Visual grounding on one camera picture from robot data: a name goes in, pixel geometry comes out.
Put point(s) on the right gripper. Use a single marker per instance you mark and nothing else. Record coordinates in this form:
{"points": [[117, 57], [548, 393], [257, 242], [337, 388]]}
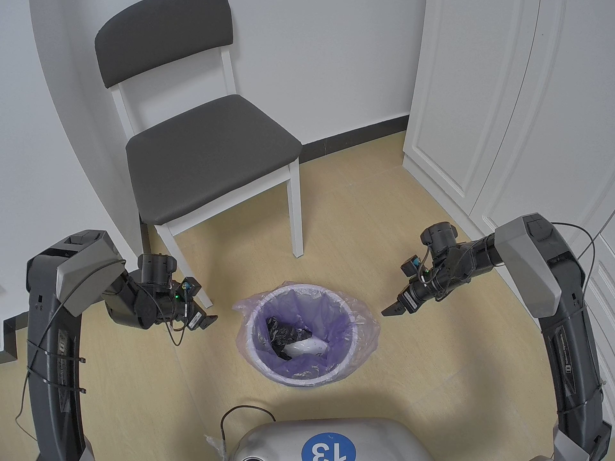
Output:
{"points": [[418, 296]]}

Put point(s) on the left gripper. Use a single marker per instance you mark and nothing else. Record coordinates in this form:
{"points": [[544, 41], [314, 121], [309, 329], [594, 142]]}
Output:
{"points": [[199, 322]]}

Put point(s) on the purple plastic bag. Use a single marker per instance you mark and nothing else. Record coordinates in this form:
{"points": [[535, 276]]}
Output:
{"points": [[331, 315]]}

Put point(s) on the black plastic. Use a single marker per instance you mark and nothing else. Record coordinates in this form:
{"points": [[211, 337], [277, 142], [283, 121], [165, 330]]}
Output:
{"points": [[283, 332]]}

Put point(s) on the white paper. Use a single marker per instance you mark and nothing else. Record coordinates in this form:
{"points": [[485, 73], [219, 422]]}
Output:
{"points": [[307, 346]]}

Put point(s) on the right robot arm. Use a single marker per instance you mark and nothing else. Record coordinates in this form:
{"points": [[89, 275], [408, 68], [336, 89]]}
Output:
{"points": [[552, 305]]}

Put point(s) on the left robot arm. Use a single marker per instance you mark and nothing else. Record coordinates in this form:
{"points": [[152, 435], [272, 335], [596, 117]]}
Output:
{"points": [[53, 353]]}

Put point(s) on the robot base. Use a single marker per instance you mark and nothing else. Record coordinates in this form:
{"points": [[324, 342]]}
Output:
{"points": [[326, 440]]}

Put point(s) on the white trash bin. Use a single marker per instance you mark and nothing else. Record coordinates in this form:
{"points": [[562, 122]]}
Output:
{"points": [[312, 381]]}

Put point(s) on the grey white chair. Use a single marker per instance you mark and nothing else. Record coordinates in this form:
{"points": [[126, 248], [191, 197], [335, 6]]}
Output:
{"points": [[211, 161]]}

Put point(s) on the white wardrobe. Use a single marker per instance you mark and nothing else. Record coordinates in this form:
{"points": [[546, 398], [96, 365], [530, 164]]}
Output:
{"points": [[504, 113]]}

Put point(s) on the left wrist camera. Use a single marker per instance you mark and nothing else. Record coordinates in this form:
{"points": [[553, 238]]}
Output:
{"points": [[191, 290]]}

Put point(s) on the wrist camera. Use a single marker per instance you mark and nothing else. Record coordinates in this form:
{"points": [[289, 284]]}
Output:
{"points": [[412, 266], [191, 290]]}

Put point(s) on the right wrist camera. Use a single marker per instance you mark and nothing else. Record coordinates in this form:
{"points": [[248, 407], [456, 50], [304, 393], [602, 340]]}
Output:
{"points": [[412, 266]]}

